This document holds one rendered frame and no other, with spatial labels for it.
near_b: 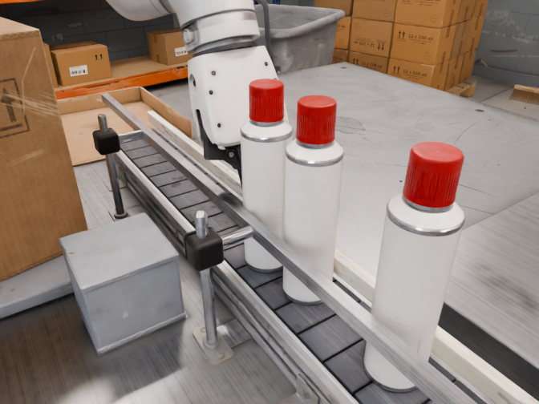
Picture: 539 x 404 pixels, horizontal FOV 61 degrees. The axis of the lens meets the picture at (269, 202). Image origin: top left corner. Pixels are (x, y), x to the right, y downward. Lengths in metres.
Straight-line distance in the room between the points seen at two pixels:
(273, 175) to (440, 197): 0.19
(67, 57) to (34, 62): 3.37
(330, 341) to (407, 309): 0.11
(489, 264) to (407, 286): 0.25
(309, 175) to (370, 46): 3.41
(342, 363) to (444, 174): 0.20
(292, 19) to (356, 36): 0.81
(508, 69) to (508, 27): 0.37
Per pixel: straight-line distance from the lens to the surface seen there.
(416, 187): 0.31
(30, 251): 0.62
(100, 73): 4.04
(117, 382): 0.50
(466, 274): 0.55
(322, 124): 0.38
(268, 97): 0.42
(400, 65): 3.67
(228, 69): 0.50
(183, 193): 0.67
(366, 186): 0.80
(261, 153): 0.43
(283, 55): 2.42
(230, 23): 0.50
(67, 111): 1.20
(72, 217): 0.62
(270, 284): 0.50
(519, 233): 0.65
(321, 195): 0.40
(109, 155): 0.68
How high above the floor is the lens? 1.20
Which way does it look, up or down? 31 degrees down
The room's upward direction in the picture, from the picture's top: straight up
